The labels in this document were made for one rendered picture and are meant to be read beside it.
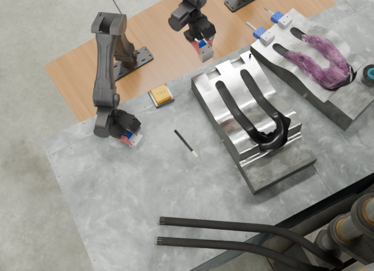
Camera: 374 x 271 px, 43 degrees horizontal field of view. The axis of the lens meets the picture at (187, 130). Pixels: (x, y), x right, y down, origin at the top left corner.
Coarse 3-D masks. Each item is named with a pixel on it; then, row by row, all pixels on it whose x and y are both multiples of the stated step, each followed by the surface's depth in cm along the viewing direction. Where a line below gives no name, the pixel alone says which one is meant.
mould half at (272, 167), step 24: (216, 96) 181; (240, 96) 181; (264, 96) 181; (216, 120) 178; (264, 120) 173; (240, 144) 168; (288, 144) 176; (240, 168) 175; (264, 168) 173; (288, 168) 172
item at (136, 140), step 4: (128, 136) 181; (132, 136) 179; (136, 136) 179; (140, 136) 179; (132, 140) 179; (136, 140) 178; (140, 140) 180; (132, 144) 178; (136, 144) 178; (140, 144) 182; (132, 148) 183; (136, 148) 180
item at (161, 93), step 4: (156, 88) 189; (160, 88) 189; (164, 88) 189; (152, 92) 188; (156, 92) 188; (160, 92) 188; (164, 92) 188; (168, 92) 188; (156, 96) 187; (160, 96) 187; (164, 96) 187; (168, 96) 187; (156, 100) 187; (160, 100) 187; (164, 100) 188
